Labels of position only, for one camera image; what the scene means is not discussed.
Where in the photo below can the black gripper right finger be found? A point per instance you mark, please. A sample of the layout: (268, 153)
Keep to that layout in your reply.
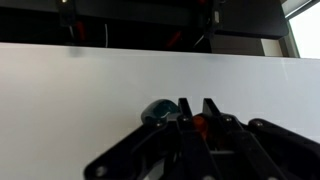
(266, 150)

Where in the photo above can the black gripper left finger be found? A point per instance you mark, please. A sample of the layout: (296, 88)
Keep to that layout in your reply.
(156, 150)

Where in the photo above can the red dry-erase marker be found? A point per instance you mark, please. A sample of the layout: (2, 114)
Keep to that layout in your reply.
(200, 125)

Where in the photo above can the dark blue ceramic mug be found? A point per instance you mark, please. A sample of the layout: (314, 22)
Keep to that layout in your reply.
(158, 111)

